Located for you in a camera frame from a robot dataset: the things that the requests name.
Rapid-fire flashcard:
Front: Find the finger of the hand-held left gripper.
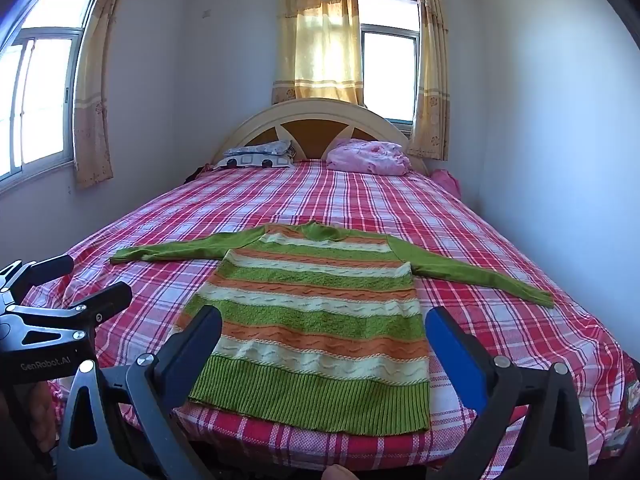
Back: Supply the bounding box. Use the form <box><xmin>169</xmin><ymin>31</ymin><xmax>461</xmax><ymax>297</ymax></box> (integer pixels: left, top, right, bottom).
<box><xmin>0</xmin><ymin>281</ymin><xmax>134</xmax><ymax>356</ymax></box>
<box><xmin>0</xmin><ymin>254</ymin><xmax>76</xmax><ymax>306</ymax></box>

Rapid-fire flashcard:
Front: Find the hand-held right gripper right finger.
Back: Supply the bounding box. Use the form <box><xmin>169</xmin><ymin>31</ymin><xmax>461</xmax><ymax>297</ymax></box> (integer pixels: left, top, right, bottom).
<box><xmin>424</xmin><ymin>305</ymin><xmax>591</xmax><ymax>480</ymax></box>

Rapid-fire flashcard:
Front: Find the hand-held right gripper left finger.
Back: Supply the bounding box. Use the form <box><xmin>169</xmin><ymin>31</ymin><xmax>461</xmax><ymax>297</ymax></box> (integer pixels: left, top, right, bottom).
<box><xmin>55</xmin><ymin>305</ymin><xmax>223</xmax><ymax>480</ymax></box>

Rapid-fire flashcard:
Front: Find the green orange striped knit sweater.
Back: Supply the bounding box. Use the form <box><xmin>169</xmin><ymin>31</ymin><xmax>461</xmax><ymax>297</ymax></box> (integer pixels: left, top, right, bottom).
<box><xmin>109</xmin><ymin>220</ymin><xmax>555</xmax><ymax>436</ymax></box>

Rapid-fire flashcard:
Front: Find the dark cloth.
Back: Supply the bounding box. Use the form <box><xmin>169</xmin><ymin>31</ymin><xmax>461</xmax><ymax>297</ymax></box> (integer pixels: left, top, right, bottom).
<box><xmin>183</xmin><ymin>162</ymin><xmax>215</xmax><ymax>185</ymax></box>

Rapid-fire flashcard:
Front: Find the yellow floral curtain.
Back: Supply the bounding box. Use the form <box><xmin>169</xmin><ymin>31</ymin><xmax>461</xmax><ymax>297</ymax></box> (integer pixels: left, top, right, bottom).
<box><xmin>271</xmin><ymin>0</ymin><xmax>365</xmax><ymax>107</ymax></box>
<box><xmin>72</xmin><ymin>0</ymin><xmax>134</xmax><ymax>190</ymax></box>
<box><xmin>406</xmin><ymin>0</ymin><xmax>451</xmax><ymax>161</ymax></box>

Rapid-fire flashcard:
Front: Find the colourful printed cloth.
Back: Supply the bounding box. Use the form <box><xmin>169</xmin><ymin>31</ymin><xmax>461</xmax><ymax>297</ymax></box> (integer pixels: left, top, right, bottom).
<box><xmin>599</xmin><ymin>360</ymin><xmax>640</xmax><ymax>461</ymax></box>

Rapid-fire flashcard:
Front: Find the pink cloth bundle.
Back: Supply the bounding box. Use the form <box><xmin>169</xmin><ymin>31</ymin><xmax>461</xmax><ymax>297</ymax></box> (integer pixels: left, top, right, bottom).
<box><xmin>431</xmin><ymin>168</ymin><xmax>464</xmax><ymax>197</ymax></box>

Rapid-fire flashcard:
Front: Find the large side window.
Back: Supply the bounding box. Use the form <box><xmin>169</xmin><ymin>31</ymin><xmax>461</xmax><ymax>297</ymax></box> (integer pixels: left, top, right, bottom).
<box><xmin>0</xmin><ymin>0</ymin><xmax>99</xmax><ymax>187</ymax></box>

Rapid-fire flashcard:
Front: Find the white pillow with dark dots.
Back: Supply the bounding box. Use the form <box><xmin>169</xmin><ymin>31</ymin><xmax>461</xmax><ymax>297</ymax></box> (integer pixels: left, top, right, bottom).
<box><xmin>214</xmin><ymin>153</ymin><xmax>296</xmax><ymax>169</ymax></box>

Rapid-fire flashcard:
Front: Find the red plaid bed sheet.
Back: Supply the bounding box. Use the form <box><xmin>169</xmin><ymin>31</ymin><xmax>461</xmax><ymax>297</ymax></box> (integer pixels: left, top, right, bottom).
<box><xmin>25</xmin><ymin>157</ymin><xmax>640</xmax><ymax>472</ymax></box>

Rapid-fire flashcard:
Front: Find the blue floral white pillow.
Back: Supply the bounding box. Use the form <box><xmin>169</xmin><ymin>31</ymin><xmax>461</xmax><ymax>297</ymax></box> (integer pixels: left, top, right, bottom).
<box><xmin>223</xmin><ymin>139</ymin><xmax>295</xmax><ymax>157</ymax></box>

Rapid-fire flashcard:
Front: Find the pink folded quilt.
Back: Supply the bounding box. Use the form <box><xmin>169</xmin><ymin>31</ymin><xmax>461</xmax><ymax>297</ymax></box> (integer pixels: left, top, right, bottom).
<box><xmin>325</xmin><ymin>138</ymin><xmax>412</xmax><ymax>177</ymax></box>

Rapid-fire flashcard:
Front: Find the cream wooden bed headboard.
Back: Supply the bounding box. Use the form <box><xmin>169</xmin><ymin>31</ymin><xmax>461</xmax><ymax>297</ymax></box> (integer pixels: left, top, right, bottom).
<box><xmin>212</xmin><ymin>98</ymin><xmax>428</xmax><ymax>176</ymax></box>

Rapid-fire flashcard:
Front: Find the window behind headboard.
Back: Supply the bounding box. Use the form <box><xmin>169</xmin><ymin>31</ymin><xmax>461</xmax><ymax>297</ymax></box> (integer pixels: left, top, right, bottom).
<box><xmin>357</xmin><ymin>0</ymin><xmax>421</xmax><ymax>134</ymax></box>

